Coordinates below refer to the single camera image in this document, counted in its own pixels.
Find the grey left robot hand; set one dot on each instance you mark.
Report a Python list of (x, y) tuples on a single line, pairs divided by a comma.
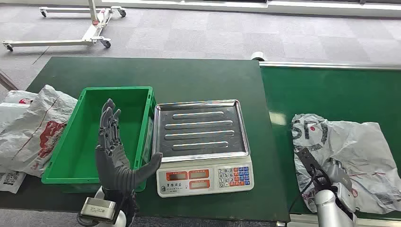
[(112, 163)]

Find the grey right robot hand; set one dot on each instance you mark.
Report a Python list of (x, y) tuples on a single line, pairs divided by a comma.
[(340, 174)]

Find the grey poly bag black lettering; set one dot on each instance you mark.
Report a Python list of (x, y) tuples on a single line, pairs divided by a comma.
[(360, 147)]

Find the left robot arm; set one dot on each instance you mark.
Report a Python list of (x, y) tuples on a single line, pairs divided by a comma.
[(127, 204)]

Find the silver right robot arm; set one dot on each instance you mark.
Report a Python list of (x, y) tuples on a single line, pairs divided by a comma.
[(325, 210)]

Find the green conveyor belt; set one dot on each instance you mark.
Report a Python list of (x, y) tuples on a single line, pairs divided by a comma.
[(329, 94)]

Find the white conveyor roller end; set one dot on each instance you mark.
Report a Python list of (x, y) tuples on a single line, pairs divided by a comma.
[(258, 57)]

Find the green plastic crate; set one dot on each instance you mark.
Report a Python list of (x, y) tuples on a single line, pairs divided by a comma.
[(78, 141)]

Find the grey poly bag red print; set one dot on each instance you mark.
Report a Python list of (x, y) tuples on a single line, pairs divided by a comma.
[(31, 131)]

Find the white electronic scale steel tray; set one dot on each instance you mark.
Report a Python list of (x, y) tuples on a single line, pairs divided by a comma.
[(200, 131)]

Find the white poly bag red logo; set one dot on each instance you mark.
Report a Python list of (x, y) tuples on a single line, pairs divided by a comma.
[(14, 97)]

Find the slanted grey metal bar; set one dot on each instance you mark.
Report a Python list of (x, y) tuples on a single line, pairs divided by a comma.
[(6, 82)]

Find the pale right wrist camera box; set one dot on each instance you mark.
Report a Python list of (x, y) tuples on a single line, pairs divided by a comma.
[(346, 199)]

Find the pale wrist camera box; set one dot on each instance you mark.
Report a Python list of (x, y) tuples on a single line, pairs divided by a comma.
[(98, 209), (346, 199)]

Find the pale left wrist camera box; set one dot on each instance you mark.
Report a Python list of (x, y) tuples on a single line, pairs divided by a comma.
[(98, 209)]

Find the white wheeled stand frame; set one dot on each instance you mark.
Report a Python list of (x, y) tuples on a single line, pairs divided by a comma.
[(94, 31)]

